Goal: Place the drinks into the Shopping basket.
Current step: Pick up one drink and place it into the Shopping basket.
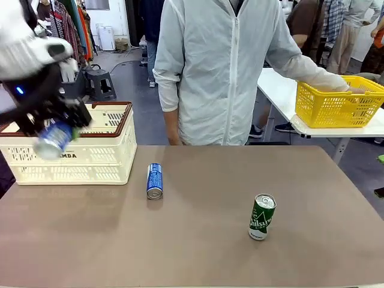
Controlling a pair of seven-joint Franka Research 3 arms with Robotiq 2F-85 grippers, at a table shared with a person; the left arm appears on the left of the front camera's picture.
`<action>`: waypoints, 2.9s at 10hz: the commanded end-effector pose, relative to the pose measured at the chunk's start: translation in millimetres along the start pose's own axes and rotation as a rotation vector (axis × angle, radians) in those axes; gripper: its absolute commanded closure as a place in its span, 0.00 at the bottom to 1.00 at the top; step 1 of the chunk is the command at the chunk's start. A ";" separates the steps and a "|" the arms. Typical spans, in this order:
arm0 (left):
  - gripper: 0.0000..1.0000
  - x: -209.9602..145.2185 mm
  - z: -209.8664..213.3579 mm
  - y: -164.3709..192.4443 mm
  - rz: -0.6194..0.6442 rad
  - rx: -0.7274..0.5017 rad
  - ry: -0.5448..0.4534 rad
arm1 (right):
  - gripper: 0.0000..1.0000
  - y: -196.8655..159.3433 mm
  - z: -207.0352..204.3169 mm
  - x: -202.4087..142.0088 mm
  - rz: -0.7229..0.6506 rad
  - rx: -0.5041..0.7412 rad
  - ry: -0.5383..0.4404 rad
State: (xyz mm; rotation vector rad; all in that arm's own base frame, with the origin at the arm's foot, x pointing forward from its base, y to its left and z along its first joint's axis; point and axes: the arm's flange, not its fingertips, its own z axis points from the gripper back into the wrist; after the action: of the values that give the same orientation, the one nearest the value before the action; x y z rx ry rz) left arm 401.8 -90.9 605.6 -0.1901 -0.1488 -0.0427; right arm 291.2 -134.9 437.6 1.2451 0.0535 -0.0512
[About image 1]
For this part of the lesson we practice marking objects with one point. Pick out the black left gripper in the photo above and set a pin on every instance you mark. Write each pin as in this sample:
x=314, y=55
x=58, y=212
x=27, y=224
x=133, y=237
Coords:
x=45, y=93

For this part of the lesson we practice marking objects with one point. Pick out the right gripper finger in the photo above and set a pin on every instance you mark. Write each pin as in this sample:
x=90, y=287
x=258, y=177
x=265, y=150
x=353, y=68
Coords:
x=381, y=159
x=380, y=193

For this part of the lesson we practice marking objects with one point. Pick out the blue drink can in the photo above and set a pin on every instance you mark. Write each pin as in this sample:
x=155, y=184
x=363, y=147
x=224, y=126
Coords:
x=52, y=141
x=154, y=180

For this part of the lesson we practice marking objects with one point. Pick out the person's right forearm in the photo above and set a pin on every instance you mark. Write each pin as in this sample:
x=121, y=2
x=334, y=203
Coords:
x=172, y=121

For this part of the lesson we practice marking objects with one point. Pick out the cream crate basket brown rim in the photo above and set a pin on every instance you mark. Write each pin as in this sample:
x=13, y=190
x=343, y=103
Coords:
x=90, y=168

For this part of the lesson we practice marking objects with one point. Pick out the yellow plastic basket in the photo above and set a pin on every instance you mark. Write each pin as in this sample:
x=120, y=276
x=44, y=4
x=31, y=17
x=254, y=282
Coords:
x=318, y=108

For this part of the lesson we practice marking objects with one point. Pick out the person's left hand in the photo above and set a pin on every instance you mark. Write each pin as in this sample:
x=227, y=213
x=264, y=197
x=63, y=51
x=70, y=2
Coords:
x=357, y=90

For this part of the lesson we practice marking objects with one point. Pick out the person's right hand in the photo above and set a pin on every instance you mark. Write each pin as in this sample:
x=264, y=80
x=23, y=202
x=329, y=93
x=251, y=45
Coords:
x=175, y=139

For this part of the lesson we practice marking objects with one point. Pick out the grey storage bin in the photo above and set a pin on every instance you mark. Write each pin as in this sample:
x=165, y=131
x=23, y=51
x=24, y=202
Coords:
x=76, y=87

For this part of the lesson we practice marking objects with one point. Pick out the grey plastic stool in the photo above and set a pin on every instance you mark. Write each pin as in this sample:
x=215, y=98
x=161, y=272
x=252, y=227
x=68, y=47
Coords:
x=100, y=84

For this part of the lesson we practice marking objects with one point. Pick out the rack of colourful clothes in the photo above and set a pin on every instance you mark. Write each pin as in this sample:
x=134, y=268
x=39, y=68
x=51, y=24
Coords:
x=75, y=27

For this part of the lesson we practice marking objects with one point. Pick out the cardboard box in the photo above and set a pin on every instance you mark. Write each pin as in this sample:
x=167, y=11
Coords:
x=122, y=44

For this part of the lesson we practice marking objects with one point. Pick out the bystander in orange brown clothes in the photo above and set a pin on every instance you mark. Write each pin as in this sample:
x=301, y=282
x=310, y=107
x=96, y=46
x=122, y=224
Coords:
x=373, y=57

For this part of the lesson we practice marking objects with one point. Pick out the bystander in blue jeans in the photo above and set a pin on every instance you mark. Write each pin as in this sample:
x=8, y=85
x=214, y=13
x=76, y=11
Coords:
x=151, y=60

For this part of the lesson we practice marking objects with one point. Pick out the bystander in beige trousers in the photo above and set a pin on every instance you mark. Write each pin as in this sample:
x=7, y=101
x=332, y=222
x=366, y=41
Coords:
x=345, y=45

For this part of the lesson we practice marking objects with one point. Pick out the green Chilsung soda can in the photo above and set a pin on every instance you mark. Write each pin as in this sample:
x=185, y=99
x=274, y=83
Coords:
x=261, y=219

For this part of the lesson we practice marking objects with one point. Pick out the white side table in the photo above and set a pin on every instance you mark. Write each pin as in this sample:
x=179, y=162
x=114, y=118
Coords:
x=279, y=90

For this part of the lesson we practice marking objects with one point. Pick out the bystander in plaid shirt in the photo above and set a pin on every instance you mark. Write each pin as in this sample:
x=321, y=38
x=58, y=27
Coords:
x=333, y=21

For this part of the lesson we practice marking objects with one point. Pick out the bystander in brown shirt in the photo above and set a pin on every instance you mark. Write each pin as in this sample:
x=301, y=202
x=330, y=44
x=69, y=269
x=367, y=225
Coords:
x=306, y=27

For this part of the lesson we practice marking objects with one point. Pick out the person in white jacket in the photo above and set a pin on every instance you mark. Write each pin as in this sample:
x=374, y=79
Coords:
x=216, y=75

